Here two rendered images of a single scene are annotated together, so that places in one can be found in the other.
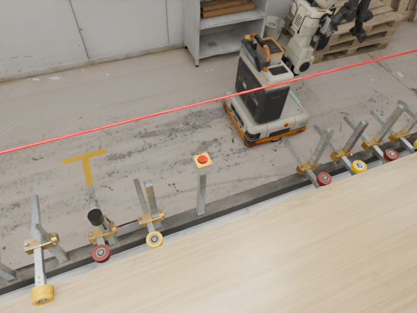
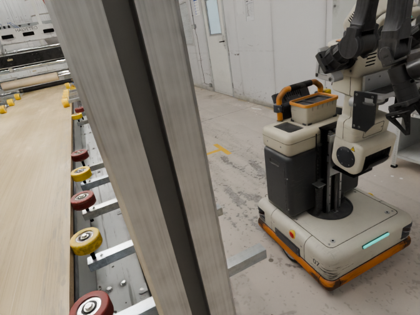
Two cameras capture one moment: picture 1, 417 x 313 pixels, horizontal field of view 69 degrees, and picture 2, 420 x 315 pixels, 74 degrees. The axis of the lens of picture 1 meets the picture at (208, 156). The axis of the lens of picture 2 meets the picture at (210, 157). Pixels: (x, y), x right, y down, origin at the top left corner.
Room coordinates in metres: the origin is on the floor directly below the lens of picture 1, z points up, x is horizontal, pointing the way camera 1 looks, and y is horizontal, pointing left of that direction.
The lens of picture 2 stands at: (1.72, -1.95, 1.37)
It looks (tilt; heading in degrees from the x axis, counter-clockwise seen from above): 25 degrees down; 94
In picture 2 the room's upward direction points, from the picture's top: 10 degrees counter-clockwise
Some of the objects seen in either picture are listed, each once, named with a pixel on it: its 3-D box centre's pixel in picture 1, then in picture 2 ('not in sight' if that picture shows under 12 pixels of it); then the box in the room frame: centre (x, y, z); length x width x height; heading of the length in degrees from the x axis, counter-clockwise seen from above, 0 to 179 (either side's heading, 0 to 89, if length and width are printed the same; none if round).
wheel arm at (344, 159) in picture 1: (334, 149); (130, 171); (1.26, -0.81, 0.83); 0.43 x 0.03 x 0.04; 25
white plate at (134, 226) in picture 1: (115, 232); not in sight; (0.63, 0.47, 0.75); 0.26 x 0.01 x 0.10; 115
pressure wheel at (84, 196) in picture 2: (388, 158); (87, 208); (1.19, -1.12, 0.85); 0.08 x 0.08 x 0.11
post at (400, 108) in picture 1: (382, 133); not in sight; (1.34, -1.10, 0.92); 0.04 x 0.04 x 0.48; 25
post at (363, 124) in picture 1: (347, 147); not in sight; (1.23, -0.87, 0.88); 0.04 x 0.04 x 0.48; 25
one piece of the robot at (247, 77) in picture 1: (265, 78); (316, 155); (2.24, -0.46, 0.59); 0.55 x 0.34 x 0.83; 24
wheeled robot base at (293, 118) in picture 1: (264, 110); (326, 220); (2.27, -0.55, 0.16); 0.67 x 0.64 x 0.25; 114
